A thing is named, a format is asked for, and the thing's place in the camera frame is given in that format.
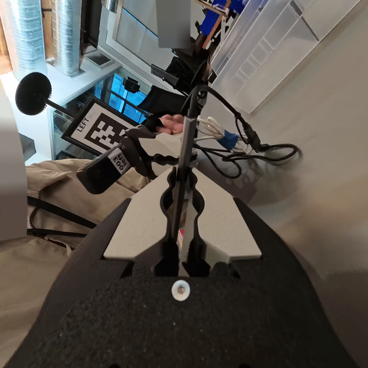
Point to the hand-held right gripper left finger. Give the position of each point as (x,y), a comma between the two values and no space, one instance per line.
(138,224)

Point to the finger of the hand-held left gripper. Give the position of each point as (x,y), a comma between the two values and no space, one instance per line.
(166,145)
(164,165)

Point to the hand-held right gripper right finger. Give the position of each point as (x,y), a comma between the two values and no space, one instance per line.
(227,227)

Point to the grey usb hub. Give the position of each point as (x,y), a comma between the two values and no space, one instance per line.
(184,161)

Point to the clear plastic bin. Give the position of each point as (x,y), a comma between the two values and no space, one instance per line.
(258,57)

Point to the person's left hand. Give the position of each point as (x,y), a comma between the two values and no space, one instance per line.
(174,125)

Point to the black disc pole stand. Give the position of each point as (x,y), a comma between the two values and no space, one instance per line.
(33,93)

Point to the white air vent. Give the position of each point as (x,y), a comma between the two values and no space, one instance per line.
(97,59)

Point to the black mounted camera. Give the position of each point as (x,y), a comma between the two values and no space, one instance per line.
(132,85)

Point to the silver spiral air duct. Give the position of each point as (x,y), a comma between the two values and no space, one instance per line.
(67,34)
(26,34)

